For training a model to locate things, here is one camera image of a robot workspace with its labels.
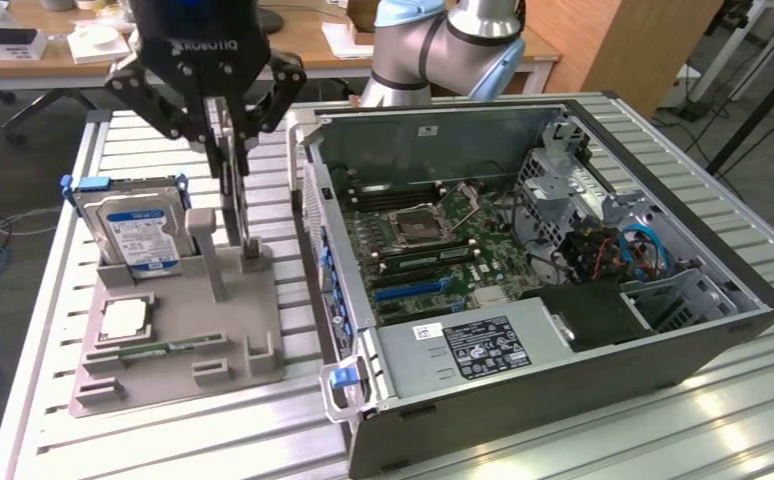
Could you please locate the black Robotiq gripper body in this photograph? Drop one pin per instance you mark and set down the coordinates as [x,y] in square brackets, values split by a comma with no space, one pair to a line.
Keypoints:
[200,55]

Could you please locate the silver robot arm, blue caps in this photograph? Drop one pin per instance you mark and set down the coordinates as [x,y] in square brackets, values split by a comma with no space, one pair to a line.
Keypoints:
[414,50]

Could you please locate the wooden desk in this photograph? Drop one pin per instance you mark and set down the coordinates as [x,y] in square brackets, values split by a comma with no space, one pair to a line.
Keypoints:
[40,70]
[294,45]

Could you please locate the black round lamp base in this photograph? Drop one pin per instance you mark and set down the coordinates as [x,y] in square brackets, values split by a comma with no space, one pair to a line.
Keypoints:
[274,22]

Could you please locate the stack of papers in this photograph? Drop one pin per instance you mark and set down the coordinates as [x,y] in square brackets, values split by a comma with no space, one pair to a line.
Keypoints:
[347,45]

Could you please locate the brown cardboard box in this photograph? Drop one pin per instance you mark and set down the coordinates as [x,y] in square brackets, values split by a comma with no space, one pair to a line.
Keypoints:
[361,15]

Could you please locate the black chair base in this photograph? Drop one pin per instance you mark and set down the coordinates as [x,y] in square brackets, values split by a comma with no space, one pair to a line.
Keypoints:
[23,116]

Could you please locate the white box with black top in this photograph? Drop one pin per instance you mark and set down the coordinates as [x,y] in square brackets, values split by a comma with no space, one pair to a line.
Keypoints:
[16,50]

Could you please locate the grey cup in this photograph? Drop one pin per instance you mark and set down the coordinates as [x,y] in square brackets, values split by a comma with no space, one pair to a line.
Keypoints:
[58,5]

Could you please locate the hard disk with blue caddy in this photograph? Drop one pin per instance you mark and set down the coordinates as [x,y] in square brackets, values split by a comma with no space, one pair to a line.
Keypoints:
[140,235]

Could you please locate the black RAM slot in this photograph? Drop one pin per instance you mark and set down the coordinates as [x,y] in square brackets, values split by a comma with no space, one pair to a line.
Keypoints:
[397,188]
[398,193]
[401,203]
[399,198]

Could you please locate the metal socket cover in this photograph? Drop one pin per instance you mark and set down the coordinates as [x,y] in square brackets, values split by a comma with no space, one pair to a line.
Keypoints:
[459,191]

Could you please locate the CPU socket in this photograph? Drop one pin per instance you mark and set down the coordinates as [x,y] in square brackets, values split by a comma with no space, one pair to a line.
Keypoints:
[421,227]

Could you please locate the blue card retainer clips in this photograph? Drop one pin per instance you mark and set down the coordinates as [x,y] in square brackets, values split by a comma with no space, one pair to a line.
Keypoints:
[325,260]

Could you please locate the long black expansion slot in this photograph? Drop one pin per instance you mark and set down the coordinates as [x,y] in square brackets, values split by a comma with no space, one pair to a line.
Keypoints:
[403,282]

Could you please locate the silver CPU chip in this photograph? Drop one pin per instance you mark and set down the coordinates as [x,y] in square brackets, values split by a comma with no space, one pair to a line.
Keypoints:
[123,320]

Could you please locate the blue expansion slot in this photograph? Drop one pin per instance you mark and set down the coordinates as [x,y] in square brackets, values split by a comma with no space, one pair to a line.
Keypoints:
[410,291]

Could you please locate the perforated metal disk bay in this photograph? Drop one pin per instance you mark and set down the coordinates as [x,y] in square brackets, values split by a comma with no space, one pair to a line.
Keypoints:
[547,200]

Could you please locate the grey parts rack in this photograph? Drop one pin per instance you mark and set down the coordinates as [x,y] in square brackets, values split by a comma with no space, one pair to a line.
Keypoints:
[227,330]

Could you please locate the silver chipset heatsink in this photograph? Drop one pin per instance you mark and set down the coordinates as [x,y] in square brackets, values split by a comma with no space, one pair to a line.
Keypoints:
[491,296]

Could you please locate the wooden cabinet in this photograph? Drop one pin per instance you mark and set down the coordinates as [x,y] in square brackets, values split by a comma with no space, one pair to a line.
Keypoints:
[627,50]

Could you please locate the blue case latch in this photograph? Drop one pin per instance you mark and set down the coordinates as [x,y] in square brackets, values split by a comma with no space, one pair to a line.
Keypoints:
[341,378]

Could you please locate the grey power supply unit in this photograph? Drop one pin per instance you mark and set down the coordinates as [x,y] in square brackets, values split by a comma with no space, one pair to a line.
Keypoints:
[421,370]

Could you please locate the black power adapter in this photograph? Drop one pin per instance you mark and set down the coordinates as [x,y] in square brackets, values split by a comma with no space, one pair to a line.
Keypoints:
[694,112]

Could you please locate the black plastic shroud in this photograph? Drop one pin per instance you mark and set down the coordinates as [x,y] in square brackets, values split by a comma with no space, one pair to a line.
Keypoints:
[594,320]

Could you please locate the black slanted pole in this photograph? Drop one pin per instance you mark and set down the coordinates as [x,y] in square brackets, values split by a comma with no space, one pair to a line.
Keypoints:
[761,112]

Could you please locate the black open PC case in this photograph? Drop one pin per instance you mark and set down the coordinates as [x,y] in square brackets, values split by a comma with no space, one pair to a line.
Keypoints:
[561,410]

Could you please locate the white table frame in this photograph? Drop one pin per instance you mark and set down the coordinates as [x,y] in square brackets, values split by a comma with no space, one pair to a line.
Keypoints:
[717,65]

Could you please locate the grey metal disk bracket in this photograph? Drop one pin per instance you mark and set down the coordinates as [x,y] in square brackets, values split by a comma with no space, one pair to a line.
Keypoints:
[687,300]

